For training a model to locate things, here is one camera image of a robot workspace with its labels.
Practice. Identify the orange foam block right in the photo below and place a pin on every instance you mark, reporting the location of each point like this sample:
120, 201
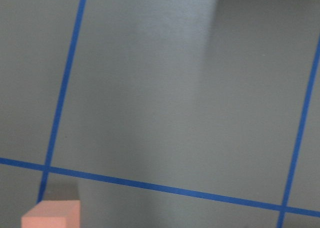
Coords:
53, 214

